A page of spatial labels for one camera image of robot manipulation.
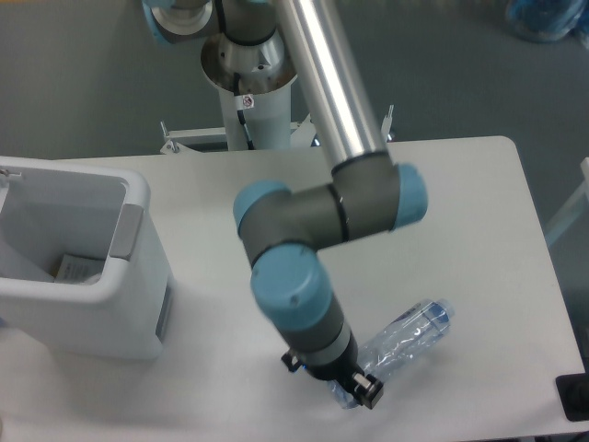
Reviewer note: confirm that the crushed clear plastic bottle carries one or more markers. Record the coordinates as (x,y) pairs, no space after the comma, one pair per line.
(405,338)

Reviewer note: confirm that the white trash can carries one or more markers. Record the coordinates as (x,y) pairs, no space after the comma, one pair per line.
(53,208)

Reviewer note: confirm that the blue bag on floor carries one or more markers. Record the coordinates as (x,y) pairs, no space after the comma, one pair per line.
(544,21)

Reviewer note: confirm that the white frame at right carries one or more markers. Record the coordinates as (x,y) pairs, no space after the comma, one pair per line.
(571,210)

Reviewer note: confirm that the paper scrap inside can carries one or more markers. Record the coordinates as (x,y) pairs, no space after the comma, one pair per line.
(76,269)

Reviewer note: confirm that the white plastic bag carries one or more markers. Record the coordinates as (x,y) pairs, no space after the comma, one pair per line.
(92,279)

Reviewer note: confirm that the white pedestal base frame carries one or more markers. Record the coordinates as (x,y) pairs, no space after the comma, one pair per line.
(303,134)

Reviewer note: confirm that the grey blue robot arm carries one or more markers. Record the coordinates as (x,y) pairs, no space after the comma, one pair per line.
(282,231)

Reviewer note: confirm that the black device at edge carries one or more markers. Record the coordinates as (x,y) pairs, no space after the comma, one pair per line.
(573,392)

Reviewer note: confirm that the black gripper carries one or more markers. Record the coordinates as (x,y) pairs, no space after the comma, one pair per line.
(338,362)

